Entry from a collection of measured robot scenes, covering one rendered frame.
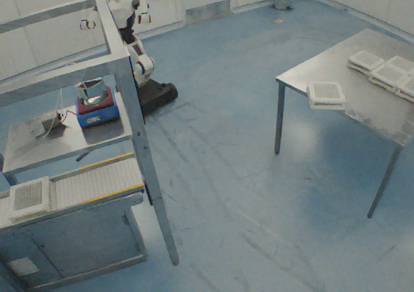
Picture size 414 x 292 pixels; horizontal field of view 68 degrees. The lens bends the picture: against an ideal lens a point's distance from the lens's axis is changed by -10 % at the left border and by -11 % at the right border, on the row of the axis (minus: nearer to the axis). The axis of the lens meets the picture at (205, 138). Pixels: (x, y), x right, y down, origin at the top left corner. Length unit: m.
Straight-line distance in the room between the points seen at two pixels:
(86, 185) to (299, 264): 1.53
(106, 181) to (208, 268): 0.98
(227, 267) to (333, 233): 0.85
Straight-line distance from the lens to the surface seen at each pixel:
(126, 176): 1.97
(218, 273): 2.44
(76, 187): 2.02
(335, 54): 3.13
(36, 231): 2.03
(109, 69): 1.35
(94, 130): 1.61
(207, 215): 2.71
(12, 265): 2.40
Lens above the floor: 2.19
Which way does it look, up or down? 41 degrees down
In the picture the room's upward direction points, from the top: 6 degrees counter-clockwise
